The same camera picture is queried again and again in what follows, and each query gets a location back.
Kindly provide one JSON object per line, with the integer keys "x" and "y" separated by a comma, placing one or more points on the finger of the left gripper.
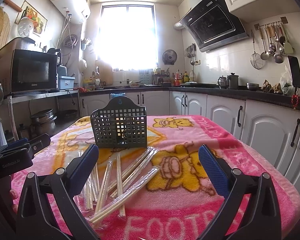
{"x": 37, "y": 144}

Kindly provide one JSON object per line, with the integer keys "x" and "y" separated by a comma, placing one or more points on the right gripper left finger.
{"x": 35, "y": 218}

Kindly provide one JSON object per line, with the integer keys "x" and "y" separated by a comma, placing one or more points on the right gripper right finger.
{"x": 261, "y": 219}

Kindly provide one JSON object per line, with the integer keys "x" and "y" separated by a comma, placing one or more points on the chopsticks pair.
{"x": 102, "y": 195}
{"x": 122, "y": 211}
{"x": 92, "y": 188}
{"x": 134, "y": 169}
{"x": 121, "y": 200}

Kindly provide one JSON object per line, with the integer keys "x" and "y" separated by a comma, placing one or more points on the dark green utensil basket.
{"x": 121, "y": 124}

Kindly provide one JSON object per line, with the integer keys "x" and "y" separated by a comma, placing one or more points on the stacked steel pots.
{"x": 44, "y": 122}

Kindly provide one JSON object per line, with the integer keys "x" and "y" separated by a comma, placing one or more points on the blue plastic box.
{"x": 66, "y": 83}

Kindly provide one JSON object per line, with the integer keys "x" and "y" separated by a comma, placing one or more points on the pink cartoon blanket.
{"x": 180, "y": 201}

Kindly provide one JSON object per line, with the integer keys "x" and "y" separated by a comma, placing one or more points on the black microwave oven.
{"x": 24, "y": 71}

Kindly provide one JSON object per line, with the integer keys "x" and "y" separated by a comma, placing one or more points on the blue hanging bin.
{"x": 114, "y": 95}

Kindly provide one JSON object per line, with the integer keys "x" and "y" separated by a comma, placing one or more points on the wooden cutting board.
{"x": 105, "y": 72}

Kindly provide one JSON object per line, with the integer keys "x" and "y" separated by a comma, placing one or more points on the steel bowl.
{"x": 252, "y": 86}

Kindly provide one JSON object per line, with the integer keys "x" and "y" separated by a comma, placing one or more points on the steel kettle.
{"x": 222, "y": 82}

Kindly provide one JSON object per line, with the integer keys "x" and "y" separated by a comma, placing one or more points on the dark metal canister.
{"x": 233, "y": 81}

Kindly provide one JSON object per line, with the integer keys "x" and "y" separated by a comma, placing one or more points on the red sauce bottle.
{"x": 177, "y": 79}

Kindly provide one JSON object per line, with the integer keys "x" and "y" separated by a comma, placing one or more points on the fruit picture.
{"x": 28, "y": 11}

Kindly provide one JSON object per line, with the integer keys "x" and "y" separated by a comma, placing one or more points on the steel ladle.
{"x": 264, "y": 54}

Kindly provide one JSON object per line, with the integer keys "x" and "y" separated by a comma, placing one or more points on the white water heater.
{"x": 79, "y": 9}

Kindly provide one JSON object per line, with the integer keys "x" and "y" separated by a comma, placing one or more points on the black range hood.
{"x": 211, "y": 25}

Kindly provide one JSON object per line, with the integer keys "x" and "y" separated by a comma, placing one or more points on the wire skimmer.
{"x": 255, "y": 58}

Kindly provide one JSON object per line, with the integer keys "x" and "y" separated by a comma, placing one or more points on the wall exhaust fan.
{"x": 169, "y": 57}

